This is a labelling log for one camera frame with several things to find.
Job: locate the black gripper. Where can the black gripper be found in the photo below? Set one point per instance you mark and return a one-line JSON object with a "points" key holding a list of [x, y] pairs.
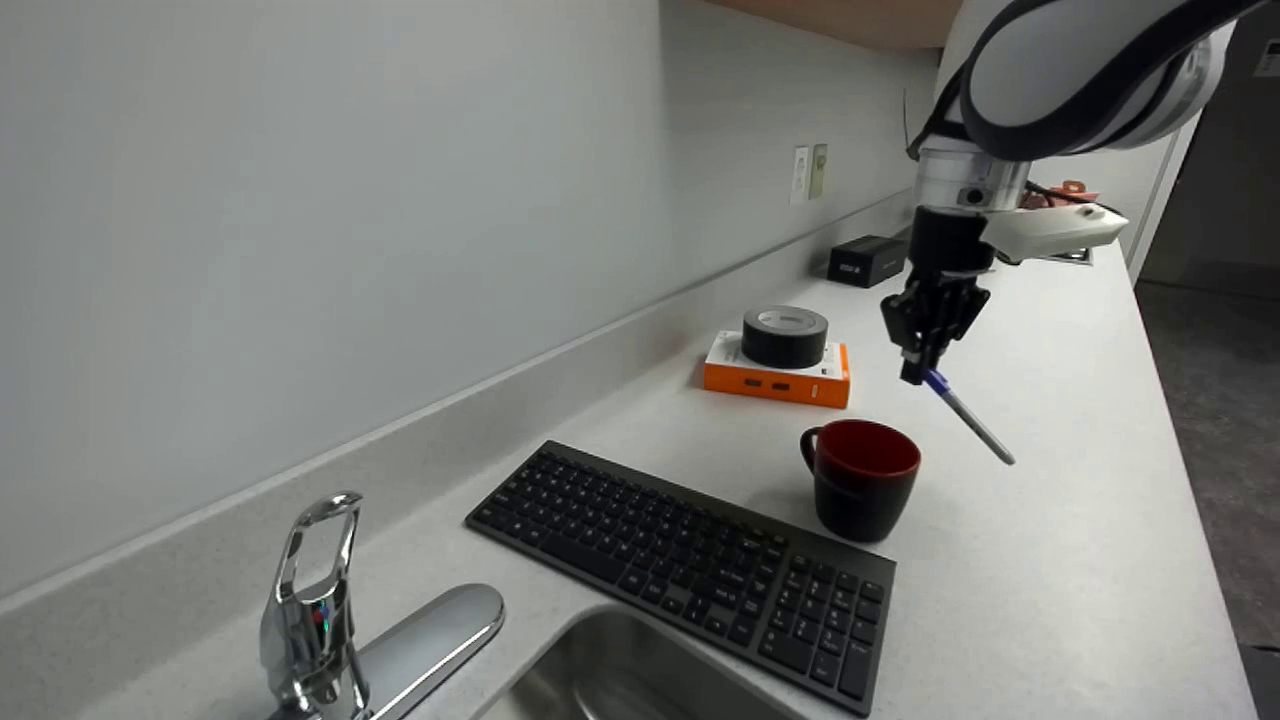
{"points": [[940, 292]]}

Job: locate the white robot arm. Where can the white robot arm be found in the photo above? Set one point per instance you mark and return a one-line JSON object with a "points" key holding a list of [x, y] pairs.
{"points": [[1027, 80]]}

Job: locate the orange object behind arm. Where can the orange object behind arm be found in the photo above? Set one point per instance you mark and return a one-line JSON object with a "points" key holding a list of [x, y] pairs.
{"points": [[1058, 199]]}

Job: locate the black mug red interior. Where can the black mug red interior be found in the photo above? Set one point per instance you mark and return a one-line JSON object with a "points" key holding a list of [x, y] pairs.
{"points": [[863, 478]]}

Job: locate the black tape roll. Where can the black tape roll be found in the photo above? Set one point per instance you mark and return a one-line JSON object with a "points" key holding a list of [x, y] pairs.
{"points": [[787, 337]]}

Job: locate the orange white box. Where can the orange white box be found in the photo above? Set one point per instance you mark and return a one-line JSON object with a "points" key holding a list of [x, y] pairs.
{"points": [[823, 384]]}

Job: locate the black keyboard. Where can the black keyboard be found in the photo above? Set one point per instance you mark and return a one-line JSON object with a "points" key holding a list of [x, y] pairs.
{"points": [[760, 589]]}

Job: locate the steel sink basin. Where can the steel sink basin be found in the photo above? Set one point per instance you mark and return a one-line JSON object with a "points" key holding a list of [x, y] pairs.
{"points": [[616, 666]]}

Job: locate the chrome faucet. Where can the chrome faucet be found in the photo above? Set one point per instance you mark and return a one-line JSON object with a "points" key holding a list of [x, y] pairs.
{"points": [[309, 632]]}

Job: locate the black box by wall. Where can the black box by wall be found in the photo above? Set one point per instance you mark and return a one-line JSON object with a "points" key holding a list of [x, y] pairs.
{"points": [[867, 262]]}

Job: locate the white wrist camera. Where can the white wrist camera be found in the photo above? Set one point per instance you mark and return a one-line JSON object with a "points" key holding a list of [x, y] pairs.
{"points": [[1032, 235]]}

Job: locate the white wall outlet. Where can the white wall outlet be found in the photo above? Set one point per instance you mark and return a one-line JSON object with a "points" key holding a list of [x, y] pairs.
{"points": [[809, 173]]}

